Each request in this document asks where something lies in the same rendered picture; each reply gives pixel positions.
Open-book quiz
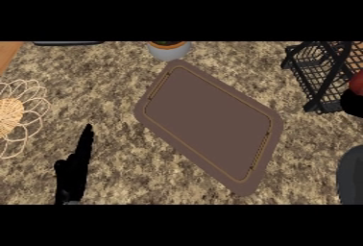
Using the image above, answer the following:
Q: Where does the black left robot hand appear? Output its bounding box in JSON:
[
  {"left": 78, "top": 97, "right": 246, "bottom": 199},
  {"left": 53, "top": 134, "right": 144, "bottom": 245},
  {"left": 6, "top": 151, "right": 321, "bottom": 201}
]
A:
[{"left": 53, "top": 123, "right": 94, "bottom": 206}]

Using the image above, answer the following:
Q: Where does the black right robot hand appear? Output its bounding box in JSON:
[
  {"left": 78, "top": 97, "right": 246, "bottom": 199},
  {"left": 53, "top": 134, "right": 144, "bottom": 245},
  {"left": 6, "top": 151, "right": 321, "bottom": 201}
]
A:
[{"left": 339, "top": 88, "right": 363, "bottom": 119}]

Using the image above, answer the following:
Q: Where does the red bell pepper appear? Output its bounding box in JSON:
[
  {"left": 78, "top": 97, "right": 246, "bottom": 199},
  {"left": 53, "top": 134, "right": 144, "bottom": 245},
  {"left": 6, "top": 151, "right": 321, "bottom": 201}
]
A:
[{"left": 346, "top": 70, "right": 363, "bottom": 96}]

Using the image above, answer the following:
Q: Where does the brown rectangular tray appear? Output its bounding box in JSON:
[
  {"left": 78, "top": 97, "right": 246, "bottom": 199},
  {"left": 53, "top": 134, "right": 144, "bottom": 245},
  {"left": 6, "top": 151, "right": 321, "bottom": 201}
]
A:
[{"left": 131, "top": 59, "right": 284, "bottom": 197}]

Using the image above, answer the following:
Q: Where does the woven wicker flower placemat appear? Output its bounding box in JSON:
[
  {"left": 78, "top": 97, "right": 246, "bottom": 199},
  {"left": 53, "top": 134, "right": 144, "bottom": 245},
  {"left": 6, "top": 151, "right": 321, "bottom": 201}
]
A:
[{"left": 0, "top": 79, "right": 53, "bottom": 160}]

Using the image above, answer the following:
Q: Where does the pale wooden board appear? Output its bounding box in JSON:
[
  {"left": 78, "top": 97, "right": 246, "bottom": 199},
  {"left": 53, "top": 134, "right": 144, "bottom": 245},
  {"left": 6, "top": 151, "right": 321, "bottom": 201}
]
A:
[{"left": 0, "top": 40, "right": 25, "bottom": 77}]

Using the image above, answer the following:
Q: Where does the dark flat appliance edge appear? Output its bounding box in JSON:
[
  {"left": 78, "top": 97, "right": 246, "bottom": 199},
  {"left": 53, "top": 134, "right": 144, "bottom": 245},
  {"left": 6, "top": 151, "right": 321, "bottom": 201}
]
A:
[{"left": 32, "top": 40, "right": 106, "bottom": 47}]

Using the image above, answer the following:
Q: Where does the grey pot with orange rim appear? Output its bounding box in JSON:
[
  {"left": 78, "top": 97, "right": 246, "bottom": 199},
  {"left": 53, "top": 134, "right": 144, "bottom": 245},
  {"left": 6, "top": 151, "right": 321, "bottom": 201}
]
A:
[{"left": 144, "top": 40, "right": 193, "bottom": 62}]

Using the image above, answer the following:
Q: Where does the black wire tiered basket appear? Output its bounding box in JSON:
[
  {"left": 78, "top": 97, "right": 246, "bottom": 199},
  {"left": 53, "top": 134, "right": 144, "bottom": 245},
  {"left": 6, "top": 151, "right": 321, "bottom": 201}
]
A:
[{"left": 279, "top": 40, "right": 363, "bottom": 115}]

